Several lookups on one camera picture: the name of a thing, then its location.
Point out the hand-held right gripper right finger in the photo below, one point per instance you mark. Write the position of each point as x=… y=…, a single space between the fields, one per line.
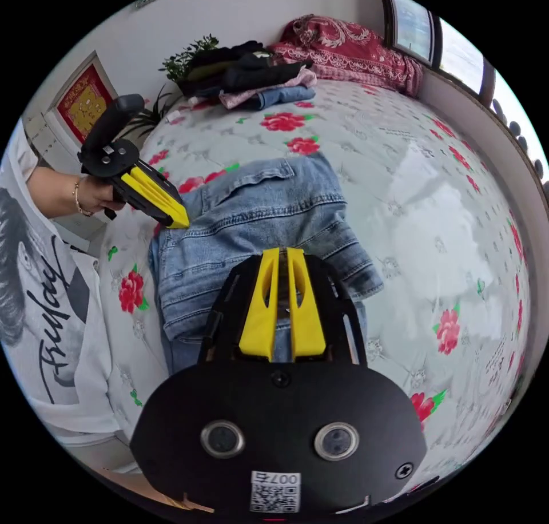
x=306 y=331

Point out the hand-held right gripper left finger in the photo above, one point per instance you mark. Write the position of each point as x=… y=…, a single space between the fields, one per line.
x=257 y=326

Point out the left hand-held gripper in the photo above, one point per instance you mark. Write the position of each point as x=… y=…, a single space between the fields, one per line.
x=109 y=157

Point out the blue jeans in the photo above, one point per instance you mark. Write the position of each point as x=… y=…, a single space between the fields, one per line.
x=240 y=228

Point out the person's left forearm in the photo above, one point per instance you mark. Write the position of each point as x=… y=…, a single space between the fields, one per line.
x=53 y=193

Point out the person's left hand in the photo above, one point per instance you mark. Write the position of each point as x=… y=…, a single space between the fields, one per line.
x=96 y=195

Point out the green potted plant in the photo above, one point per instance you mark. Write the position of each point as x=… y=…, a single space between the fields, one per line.
x=180 y=62

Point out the pile of clothes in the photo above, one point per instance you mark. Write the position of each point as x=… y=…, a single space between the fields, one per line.
x=253 y=80

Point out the person's body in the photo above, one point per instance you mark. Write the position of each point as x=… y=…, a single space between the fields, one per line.
x=55 y=309

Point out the bed with flowered white sheet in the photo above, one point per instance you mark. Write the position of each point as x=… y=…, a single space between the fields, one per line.
x=420 y=215

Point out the red patterned folded quilt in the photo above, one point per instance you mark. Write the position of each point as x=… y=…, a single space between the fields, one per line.
x=343 y=50

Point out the window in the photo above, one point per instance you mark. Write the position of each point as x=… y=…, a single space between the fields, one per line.
x=454 y=47

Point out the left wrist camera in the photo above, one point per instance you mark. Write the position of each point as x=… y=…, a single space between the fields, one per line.
x=107 y=120

